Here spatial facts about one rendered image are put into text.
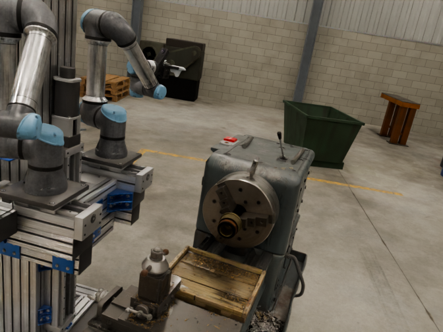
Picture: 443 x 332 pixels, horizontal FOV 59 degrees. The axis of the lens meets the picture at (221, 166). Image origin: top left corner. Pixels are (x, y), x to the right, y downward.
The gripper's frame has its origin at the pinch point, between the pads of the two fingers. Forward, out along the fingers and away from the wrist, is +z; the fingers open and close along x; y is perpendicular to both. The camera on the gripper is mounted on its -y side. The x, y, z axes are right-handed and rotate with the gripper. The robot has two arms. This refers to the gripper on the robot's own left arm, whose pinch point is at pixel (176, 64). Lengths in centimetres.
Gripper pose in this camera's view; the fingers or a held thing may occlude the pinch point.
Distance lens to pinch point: 237.4
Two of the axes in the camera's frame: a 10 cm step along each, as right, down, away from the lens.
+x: 7.9, 4.2, -4.5
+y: -2.6, 8.9, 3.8
